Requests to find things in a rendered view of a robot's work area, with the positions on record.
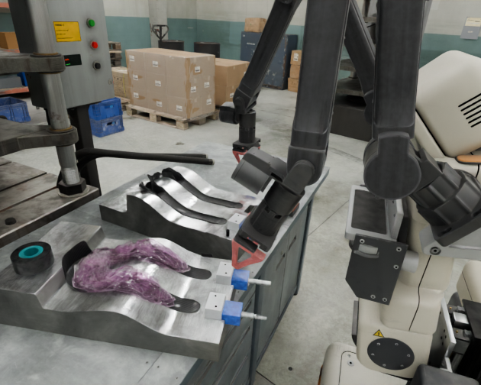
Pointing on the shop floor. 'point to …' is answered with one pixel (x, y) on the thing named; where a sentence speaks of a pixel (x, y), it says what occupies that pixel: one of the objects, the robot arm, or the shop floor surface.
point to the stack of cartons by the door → (295, 70)
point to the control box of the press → (73, 64)
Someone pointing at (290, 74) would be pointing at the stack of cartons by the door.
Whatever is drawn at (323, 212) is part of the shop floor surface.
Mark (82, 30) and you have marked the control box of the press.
